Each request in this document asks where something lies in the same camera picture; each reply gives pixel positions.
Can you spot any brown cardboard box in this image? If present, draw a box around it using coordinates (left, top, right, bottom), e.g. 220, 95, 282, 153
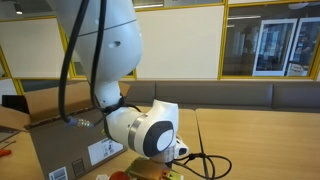
0, 79, 132, 180

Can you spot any grey bench seat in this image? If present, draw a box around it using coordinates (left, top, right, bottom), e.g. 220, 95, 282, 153
19, 79, 320, 113

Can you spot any yellow framed window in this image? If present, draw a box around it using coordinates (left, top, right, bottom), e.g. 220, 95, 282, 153
218, 0, 320, 81

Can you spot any thin black camera cable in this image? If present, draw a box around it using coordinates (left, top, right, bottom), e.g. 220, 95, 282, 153
171, 152, 233, 180

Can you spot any orange handled tool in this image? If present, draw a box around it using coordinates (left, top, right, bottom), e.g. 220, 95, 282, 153
0, 148, 13, 158

